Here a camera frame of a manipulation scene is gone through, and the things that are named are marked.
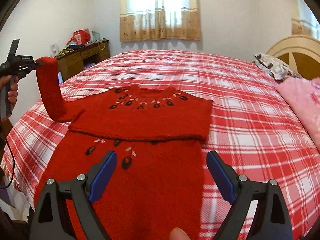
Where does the red knitted embroidered sweater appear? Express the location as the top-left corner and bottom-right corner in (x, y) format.
(34, 57), (213, 239)

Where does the clothes pile on desk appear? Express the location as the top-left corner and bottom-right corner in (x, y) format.
(55, 44), (85, 58)

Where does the person's left hand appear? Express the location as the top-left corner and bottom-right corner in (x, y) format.
(0, 75), (18, 107)

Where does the person's right hand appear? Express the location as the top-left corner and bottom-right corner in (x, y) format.
(169, 228), (191, 240)

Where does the brown wooden desk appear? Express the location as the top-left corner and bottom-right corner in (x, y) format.
(56, 40), (110, 81)

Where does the red gift box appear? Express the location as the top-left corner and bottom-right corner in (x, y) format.
(67, 29), (91, 45)

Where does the red white plaid bedsheet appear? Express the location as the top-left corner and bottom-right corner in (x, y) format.
(7, 50), (319, 239)

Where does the pink floral pillow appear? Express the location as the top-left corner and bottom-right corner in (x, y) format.
(276, 77), (320, 149)

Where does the beige curtain centre window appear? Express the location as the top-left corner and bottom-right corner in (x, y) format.
(119, 0), (201, 42)

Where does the beige curtain window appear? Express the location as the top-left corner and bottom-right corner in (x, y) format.
(291, 0), (319, 40)
(119, 0), (201, 42)

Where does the grey patterned pillow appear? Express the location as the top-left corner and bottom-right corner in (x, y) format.
(254, 53), (303, 82)

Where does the cream wooden headboard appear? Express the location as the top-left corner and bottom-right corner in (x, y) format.
(267, 35), (320, 80)

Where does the beige curtain right window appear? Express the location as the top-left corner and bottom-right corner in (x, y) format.
(291, 0), (319, 40)

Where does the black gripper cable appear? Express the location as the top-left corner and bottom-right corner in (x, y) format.
(0, 119), (16, 190)

